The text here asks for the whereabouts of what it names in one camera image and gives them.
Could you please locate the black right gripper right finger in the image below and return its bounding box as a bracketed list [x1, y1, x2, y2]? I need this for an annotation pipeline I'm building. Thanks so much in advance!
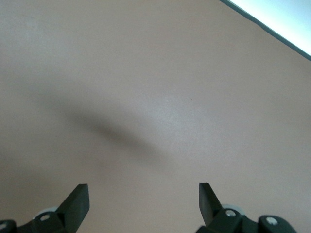
[195, 182, 299, 233]

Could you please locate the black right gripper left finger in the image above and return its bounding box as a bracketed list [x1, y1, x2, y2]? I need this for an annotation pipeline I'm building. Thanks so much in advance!
[0, 183, 90, 233]

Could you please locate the brown paper table cover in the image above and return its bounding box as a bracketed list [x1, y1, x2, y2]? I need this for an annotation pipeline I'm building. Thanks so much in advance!
[0, 0, 311, 233]

